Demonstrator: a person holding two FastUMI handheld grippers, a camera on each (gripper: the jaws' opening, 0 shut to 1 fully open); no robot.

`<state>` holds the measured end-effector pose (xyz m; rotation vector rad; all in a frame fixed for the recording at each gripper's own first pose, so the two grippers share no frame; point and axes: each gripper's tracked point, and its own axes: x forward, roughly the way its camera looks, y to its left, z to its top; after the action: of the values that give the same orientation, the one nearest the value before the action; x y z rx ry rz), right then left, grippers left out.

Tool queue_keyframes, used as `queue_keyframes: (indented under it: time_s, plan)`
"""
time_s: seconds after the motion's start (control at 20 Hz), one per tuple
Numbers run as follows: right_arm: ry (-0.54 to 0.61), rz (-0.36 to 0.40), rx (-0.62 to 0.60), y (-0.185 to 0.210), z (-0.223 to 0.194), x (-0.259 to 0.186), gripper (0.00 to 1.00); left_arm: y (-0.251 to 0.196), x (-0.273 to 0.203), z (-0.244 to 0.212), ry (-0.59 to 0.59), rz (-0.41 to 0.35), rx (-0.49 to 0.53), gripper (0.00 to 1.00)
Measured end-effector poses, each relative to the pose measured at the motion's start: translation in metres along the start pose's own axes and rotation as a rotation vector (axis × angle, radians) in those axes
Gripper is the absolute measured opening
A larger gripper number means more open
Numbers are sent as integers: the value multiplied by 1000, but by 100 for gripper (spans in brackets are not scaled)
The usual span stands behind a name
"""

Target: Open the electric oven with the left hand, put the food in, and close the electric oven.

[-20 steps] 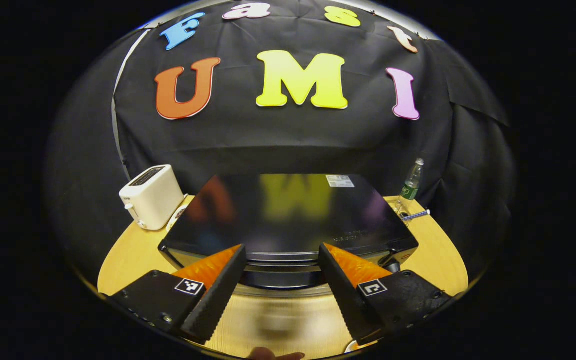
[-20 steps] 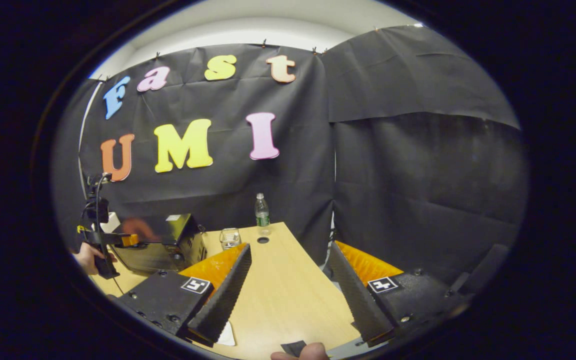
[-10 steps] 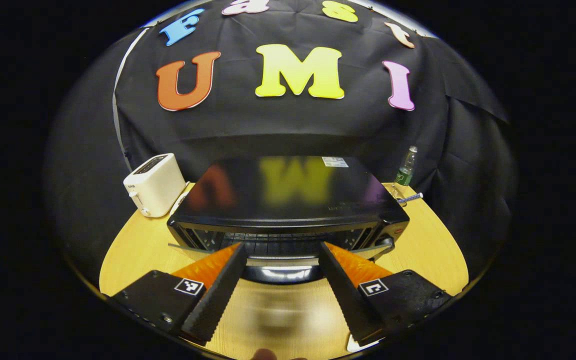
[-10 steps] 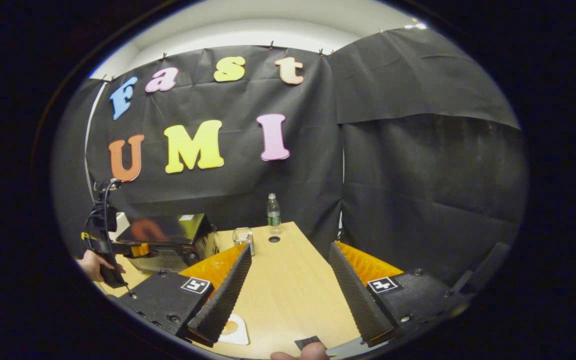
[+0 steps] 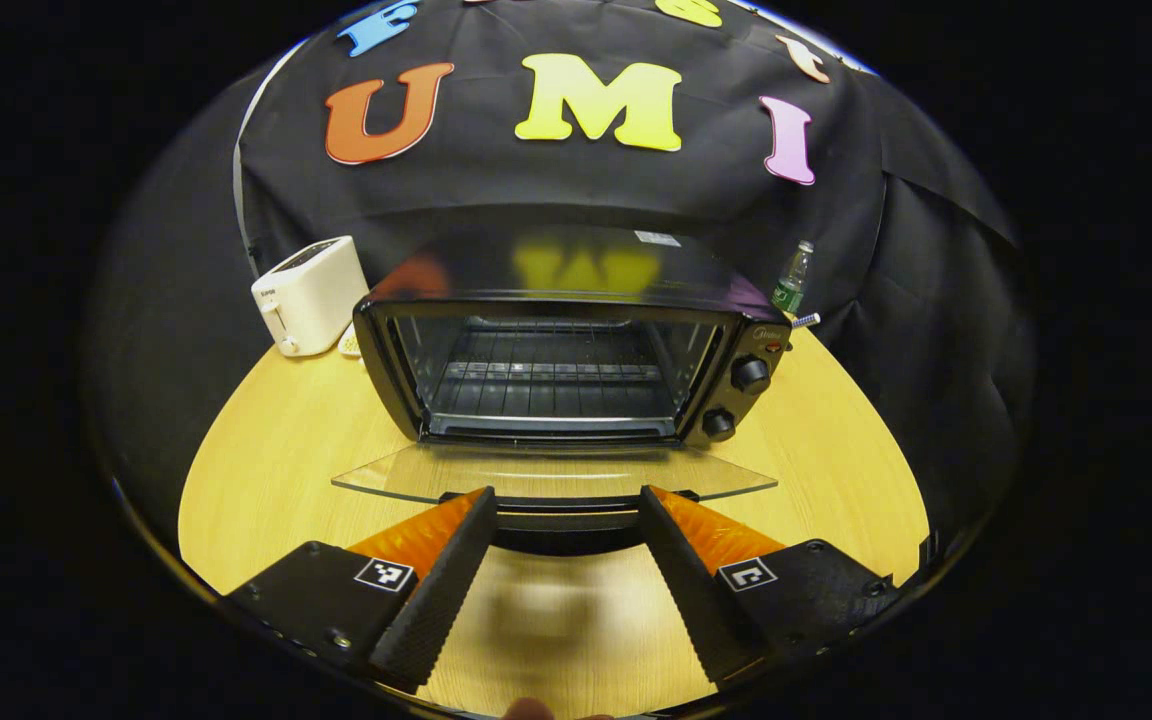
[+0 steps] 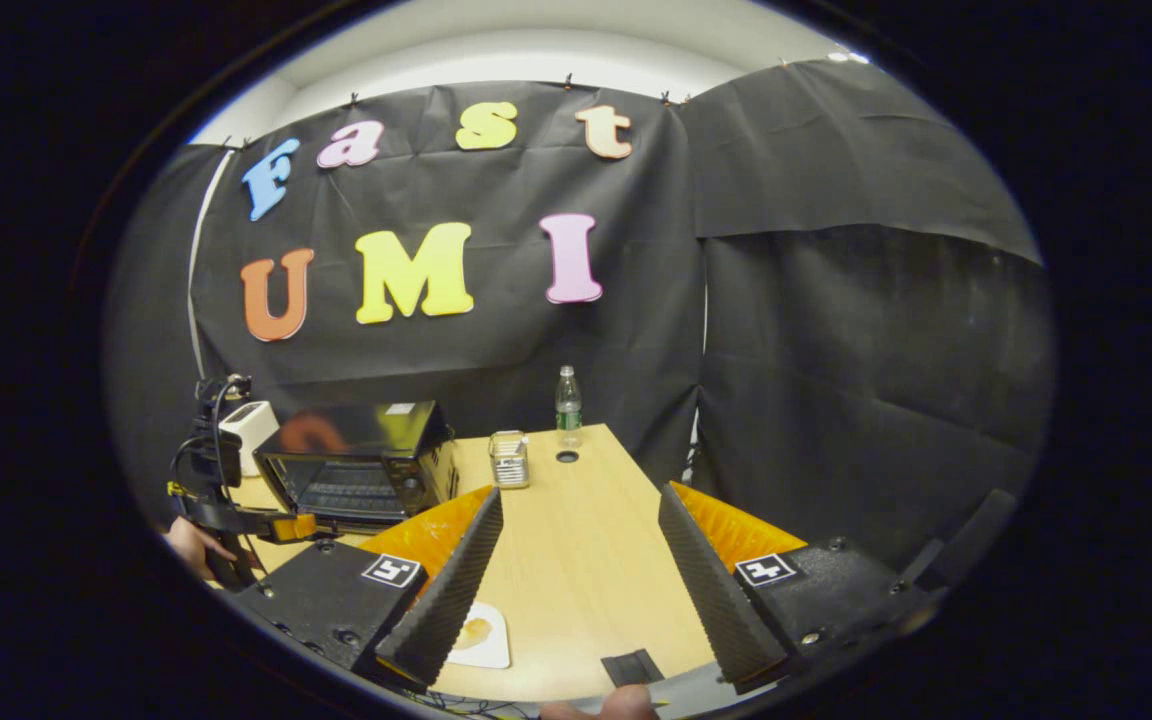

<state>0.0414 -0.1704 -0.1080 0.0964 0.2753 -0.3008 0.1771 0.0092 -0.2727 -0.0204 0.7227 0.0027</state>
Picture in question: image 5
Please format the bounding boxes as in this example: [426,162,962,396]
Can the black backdrop cloth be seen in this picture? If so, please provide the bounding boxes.
[86,0,1037,541]

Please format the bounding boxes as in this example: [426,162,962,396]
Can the black electric oven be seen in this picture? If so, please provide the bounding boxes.
[331,225,797,557]

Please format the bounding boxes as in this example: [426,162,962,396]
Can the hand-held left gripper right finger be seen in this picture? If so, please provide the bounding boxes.
[639,485,902,691]

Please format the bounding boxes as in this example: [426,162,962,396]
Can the white toaster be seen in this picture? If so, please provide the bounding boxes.
[251,235,370,358]

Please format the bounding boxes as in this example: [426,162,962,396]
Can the green label plastic bottle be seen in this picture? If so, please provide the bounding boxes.
[771,240,816,317]

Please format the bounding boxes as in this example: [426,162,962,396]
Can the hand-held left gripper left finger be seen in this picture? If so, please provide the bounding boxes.
[226,486,499,693]

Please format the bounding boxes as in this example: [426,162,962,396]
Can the metal oven rack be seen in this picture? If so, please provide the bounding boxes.
[431,320,682,423]

